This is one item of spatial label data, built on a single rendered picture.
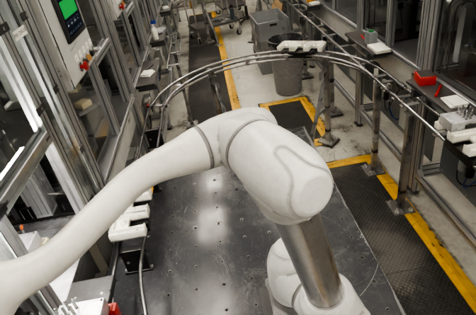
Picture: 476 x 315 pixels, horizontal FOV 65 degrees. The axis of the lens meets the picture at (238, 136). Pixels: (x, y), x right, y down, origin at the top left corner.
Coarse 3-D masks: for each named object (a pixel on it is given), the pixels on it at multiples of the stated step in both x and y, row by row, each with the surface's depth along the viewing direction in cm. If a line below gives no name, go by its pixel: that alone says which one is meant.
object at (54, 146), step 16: (0, 16) 109; (16, 64) 113; (32, 96) 119; (48, 128) 126; (64, 176) 135; (64, 192) 138; (80, 208) 143; (0, 224) 92; (16, 240) 97; (48, 288) 108
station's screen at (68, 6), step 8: (64, 0) 152; (72, 0) 161; (64, 8) 150; (72, 8) 159; (64, 16) 149; (72, 16) 157; (80, 16) 167; (72, 24) 155; (80, 24) 165; (72, 32) 154
